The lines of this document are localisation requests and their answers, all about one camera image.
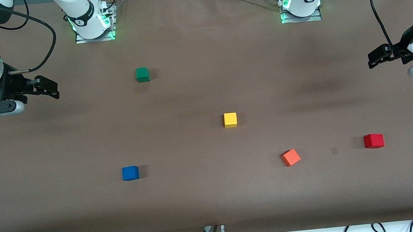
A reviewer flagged red block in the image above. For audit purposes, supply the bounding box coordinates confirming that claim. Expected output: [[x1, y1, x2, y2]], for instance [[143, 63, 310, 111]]
[[363, 132, 385, 150]]

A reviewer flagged blue block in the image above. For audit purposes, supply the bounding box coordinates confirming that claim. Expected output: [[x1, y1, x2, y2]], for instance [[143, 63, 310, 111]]
[[121, 165, 140, 182]]

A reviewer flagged green block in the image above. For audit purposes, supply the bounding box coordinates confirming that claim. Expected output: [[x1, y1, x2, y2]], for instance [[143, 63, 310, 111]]
[[135, 66, 151, 83]]

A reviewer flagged orange block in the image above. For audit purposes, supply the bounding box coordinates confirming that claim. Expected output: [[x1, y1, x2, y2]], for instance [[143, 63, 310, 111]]
[[280, 147, 302, 168]]

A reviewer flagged yellow block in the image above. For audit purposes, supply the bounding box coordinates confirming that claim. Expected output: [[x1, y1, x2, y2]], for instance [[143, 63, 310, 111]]
[[223, 112, 239, 129]]

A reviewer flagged brown table mat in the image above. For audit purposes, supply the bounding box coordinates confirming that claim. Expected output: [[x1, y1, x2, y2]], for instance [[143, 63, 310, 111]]
[[0, 0, 413, 232]]

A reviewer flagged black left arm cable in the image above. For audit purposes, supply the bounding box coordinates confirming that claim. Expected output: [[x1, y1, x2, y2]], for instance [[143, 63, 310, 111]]
[[369, 0, 404, 51]]

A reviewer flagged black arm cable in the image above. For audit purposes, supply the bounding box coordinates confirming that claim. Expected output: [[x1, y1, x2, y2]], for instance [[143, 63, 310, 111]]
[[369, 0, 404, 51], [0, 0, 61, 76]]

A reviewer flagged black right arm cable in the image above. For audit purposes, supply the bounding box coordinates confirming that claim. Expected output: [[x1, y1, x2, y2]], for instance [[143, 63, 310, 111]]
[[0, 0, 61, 76]]

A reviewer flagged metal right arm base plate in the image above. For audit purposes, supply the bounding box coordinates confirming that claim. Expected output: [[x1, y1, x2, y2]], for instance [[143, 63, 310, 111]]
[[70, 0, 118, 45]]

